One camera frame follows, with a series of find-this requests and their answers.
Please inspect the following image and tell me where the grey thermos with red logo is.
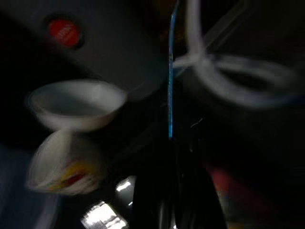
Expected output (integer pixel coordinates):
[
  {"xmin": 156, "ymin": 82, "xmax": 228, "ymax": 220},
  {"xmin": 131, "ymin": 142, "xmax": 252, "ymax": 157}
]
[{"xmin": 0, "ymin": 0, "xmax": 174, "ymax": 103}]

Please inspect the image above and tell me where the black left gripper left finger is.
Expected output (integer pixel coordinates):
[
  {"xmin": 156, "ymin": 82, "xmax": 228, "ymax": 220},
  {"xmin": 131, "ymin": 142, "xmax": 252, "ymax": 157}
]
[{"xmin": 133, "ymin": 140, "xmax": 177, "ymax": 229}]

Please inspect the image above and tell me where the white cartoon cat mug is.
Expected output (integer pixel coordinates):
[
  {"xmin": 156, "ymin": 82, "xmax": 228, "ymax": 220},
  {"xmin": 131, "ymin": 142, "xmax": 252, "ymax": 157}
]
[{"xmin": 25, "ymin": 128, "xmax": 108, "ymax": 196}]

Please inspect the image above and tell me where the white bowl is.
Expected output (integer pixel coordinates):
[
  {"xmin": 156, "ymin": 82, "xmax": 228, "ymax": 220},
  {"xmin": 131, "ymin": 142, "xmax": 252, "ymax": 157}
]
[{"xmin": 26, "ymin": 80, "xmax": 127, "ymax": 133}]

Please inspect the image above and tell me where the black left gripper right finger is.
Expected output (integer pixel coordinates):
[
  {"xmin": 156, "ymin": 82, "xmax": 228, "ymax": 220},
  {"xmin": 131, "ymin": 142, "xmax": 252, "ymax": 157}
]
[{"xmin": 176, "ymin": 140, "xmax": 226, "ymax": 229}]

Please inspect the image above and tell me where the white flexible hose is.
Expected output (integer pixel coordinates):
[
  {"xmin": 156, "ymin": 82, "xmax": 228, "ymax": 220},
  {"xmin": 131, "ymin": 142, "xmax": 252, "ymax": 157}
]
[{"xmin": 173, "ymin": 0, "xmax": 301, "ymax": 109}]

